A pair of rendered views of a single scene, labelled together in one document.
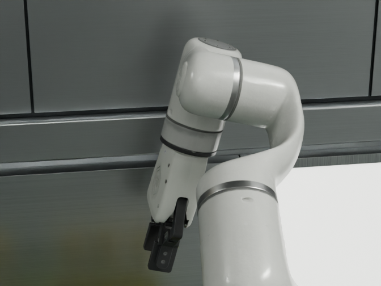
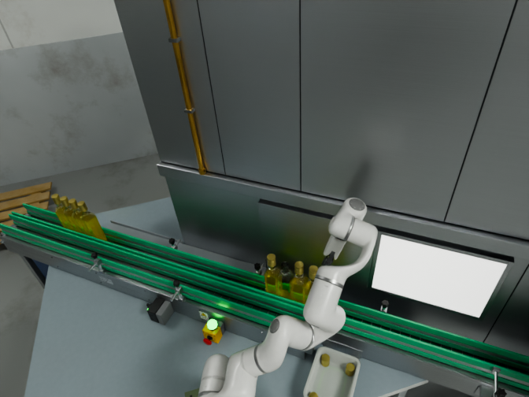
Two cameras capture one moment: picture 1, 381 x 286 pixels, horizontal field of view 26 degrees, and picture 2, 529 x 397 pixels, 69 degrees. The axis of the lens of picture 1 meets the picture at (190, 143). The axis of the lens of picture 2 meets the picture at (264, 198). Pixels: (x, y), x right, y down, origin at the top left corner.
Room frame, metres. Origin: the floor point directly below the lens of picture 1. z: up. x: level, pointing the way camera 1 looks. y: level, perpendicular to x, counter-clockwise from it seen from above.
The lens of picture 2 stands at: (0.13, -0.31, 2.33)
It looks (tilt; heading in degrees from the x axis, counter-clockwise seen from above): 40 degrees down; 36
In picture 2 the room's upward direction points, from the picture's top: 5 degrees counter-clockwise
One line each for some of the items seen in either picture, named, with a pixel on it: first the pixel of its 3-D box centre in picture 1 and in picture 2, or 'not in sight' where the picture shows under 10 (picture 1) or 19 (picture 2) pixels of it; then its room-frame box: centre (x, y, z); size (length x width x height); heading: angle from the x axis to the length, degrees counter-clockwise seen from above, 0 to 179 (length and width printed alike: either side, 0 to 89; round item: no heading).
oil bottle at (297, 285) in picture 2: not in sight; (299, 291); (0.97, 0.16, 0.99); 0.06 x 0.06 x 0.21; 10
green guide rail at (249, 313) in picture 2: not in sight; (127, 272); (0.71, 0.93, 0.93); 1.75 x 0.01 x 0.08; 99
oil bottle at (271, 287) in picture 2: not in sight; (273, 283); (0.95, 0.27, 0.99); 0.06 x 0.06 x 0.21; 10
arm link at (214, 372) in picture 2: not in sight; (218, 381); (0.48, 0.19, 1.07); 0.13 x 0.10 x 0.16; 28
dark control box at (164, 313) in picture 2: not in sight; (160, 311); (0.68, 0.73, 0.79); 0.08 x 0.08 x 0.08; 9
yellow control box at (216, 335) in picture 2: not in sight; (213, 331); (0.72, 0.45, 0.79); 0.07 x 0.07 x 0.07; 9
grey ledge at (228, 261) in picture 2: not in sight; (179, 254); (0.96, 0.85, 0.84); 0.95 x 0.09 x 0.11; 99
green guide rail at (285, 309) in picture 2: not in sight; (137, 260); (0.78, 0.94, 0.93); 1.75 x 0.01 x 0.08; 99
